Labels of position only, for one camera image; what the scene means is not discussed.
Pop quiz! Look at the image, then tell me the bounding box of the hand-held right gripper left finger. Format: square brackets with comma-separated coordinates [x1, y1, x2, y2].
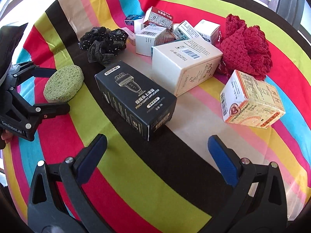
[27, 133, 114, 233]

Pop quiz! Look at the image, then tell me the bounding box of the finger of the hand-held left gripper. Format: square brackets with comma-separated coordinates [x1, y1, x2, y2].
[7, 61, 57, 93]
[6, 91, 71, 128]

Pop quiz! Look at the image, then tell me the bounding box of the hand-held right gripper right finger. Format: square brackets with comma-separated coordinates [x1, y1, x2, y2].
[199, 135, 288, 233]

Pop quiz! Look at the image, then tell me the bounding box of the green oval sponge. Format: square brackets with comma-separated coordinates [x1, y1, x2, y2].
[43, 65, 84, 103]

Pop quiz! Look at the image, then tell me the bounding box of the orange cream medicine box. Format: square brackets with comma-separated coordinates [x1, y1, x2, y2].
[220, 70, 286, 129]

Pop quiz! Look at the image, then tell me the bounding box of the black beaded scrunchie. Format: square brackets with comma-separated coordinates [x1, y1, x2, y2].
[78, 26, 129, 66]

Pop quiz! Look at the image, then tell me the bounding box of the black rectangular box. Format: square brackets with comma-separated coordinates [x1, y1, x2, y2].
[95, 61, 177, 142]

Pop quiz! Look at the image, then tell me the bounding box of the large white box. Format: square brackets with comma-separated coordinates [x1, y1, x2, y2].
[151, 38, 223, 97]

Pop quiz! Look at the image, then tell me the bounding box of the white barcode box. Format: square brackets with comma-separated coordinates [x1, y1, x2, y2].
[135, 25, 167, 57]

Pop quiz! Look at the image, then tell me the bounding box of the red knitted cloth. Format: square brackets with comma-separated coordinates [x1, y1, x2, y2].
[216, 14, 273, 81]

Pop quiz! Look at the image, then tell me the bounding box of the teal white box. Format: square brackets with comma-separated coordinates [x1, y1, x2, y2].
[173, 20, 204, 42]

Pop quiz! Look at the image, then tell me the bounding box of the striped desktop cloth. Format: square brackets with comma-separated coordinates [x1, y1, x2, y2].
[1, 0, 311, 233]

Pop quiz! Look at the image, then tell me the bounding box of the person's left hand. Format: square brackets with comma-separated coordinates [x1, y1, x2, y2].
[0, 130, 13, 150]

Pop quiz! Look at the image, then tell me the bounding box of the white blue small box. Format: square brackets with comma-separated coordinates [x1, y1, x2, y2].
[133, 15, 147, 33]

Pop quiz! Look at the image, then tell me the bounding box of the red white printed box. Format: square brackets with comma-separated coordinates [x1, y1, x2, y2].
[142, 6, 174, 31]

